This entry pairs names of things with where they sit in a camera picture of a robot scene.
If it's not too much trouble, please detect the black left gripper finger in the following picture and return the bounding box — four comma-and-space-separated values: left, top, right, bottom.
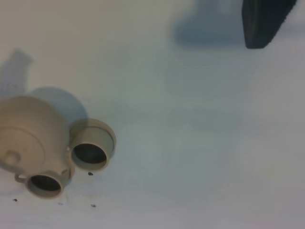
242, 0, 297, 49

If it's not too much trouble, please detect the beige ceramic teapot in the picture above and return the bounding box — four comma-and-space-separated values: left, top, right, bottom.
0, 96, 69, 175

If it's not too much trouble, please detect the beige front cup saucer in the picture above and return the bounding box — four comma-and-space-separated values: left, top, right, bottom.
69, 118, 116, 157

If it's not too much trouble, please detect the beige front teacup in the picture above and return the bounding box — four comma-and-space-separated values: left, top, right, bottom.
70, 127, 116, 173

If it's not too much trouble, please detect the beige teacup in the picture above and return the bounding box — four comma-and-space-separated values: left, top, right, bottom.
14, 169, 73, 199
70, 127, 116, 173

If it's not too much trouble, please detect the beige rear teacup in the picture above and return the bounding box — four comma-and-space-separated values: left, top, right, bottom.
14, 169, 73, 199

